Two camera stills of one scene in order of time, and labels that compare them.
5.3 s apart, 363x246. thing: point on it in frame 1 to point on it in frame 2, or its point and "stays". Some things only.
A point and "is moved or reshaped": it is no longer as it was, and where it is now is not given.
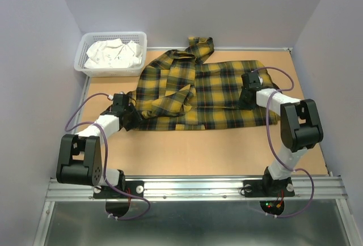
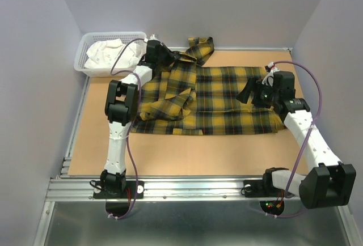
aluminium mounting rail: x=198 y=189 stays
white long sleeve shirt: x=112 y=54 stays
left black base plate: x=132 y=187 stays
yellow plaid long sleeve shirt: x=182 y=90 is moved or reshaped
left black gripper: x=136 y=119 to x=174 y=56
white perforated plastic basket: x=88 y=39 stays
